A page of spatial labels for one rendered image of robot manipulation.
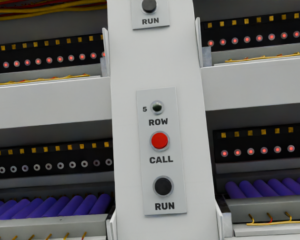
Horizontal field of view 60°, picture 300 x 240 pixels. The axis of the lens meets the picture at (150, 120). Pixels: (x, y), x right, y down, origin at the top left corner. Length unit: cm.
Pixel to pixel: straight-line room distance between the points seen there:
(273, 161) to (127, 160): 26
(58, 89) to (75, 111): 3
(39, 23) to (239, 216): 50
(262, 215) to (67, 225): 22
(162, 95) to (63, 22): 36
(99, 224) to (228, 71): 22
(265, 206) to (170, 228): 13
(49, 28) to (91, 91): 32
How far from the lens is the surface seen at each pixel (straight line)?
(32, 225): 35
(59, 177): 47
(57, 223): 34
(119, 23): 31
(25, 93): 31
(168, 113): 26
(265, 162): 45
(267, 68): 29
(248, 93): 29
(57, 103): 30
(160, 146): 25
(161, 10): 31
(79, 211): 37
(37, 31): 59
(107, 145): 43
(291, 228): 33
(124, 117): 27
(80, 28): 56
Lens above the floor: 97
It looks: 11 degrees up
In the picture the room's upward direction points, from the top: 4 degrees counter-clockwise
